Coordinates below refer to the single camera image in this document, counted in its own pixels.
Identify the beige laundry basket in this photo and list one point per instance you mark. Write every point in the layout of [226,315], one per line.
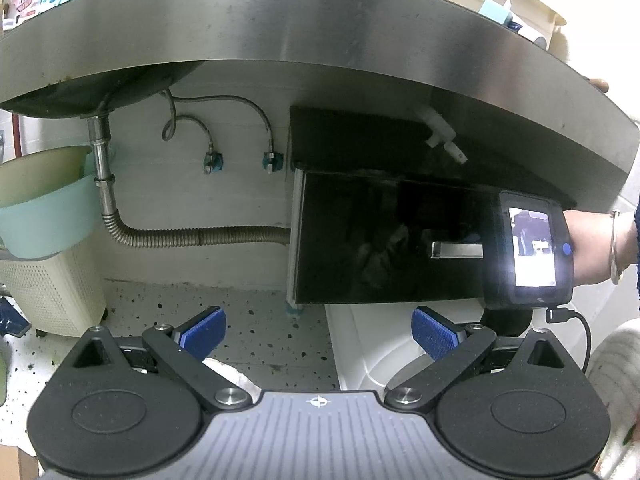
[62,294]

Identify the corrugated drain pipe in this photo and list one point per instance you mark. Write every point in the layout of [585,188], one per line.
[156,195]

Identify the light blue box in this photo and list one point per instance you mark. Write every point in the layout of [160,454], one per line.
[497,12]

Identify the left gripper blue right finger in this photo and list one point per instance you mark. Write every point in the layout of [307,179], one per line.
[456,350]

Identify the navy fleece sleeve forearm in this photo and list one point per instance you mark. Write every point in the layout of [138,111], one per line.
[624,244]

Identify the person right hand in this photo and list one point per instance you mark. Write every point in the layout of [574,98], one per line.
[594,239]

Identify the mint green basin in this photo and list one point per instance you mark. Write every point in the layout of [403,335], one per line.
[49,201]

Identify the red packet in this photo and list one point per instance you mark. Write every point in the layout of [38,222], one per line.
[26,9]

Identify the wooden handle brush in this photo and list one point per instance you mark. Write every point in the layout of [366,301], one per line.
[600,84]

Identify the white plastic clip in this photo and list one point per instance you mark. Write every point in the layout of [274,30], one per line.
[442,133]

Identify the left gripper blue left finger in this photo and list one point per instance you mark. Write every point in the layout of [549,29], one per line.
[179,353]

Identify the steel vanity counter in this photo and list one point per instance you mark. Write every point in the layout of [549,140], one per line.
[380,56]

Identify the black vanity drawer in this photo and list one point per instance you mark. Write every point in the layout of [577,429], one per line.
[381,218]

